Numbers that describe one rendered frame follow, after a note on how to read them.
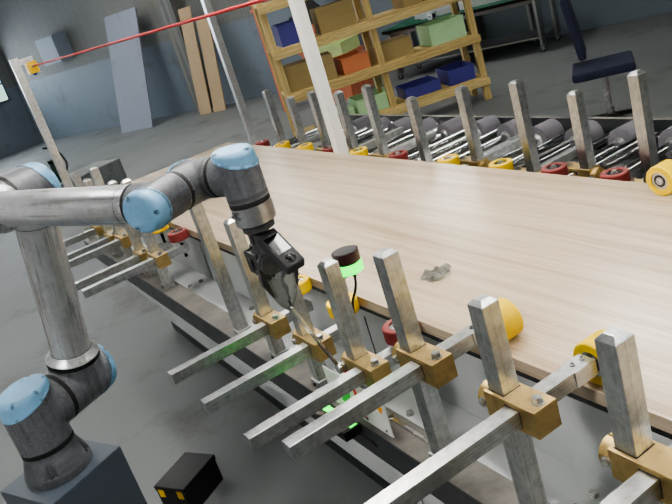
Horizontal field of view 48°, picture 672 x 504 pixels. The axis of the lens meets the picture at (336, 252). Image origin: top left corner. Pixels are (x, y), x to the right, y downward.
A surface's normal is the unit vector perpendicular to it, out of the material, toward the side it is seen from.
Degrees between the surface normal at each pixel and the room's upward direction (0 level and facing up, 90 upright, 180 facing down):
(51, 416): 90
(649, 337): 0
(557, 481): 0
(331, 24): 90
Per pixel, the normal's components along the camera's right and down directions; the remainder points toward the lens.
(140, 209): -0.38, 0.44
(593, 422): -0.81, 0.41
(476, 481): -0.29, -0.90
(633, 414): 0.51, 0.16
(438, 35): 0.22, 0.29
